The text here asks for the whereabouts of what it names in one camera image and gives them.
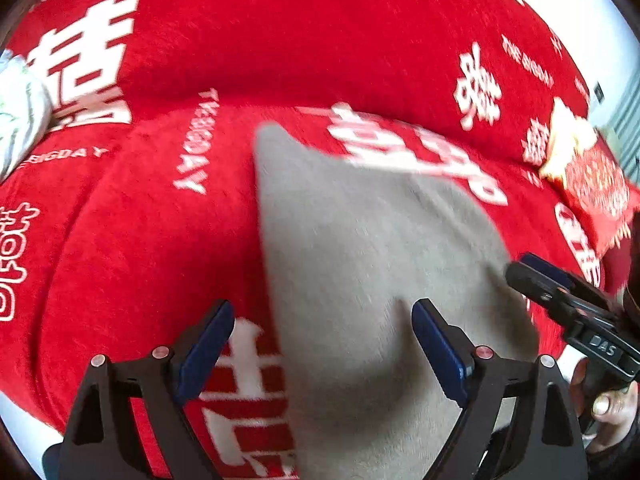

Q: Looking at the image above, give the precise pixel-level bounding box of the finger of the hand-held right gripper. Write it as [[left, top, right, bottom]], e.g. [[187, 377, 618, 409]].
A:
[[505, 261, 577, 322], [519, 253, 602, 302]]

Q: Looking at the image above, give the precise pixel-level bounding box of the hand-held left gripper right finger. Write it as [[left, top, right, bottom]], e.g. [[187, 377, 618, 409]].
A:
[[411, 298, 590, 480]]

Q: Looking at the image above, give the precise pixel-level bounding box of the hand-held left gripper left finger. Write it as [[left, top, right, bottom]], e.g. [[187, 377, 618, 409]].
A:
[[59, 300, 236, 480]]

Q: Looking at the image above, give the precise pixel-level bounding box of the grey knit sweater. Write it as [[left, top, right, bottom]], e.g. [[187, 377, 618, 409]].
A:
[[254, 122, 542, 480]]

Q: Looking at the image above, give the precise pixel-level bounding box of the person's right hand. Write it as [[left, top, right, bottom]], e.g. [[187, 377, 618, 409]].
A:
[[570, 359, 640, 455]]

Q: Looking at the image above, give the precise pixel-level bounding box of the red cushion with cream fringe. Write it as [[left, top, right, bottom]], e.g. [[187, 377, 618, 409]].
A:
[[539, 97, 640, 257]]

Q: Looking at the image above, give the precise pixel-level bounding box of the red printed blanket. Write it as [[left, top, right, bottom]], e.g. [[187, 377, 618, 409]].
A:
[[0, 0, 632, 480]]

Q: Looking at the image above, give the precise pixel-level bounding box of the grey pleated curtain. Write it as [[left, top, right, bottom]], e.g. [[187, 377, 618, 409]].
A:
[[611, 66, 640, 181]]

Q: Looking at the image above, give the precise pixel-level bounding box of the white floral cloth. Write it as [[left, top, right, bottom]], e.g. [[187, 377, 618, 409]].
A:
[[0, 50, 54, 183]]

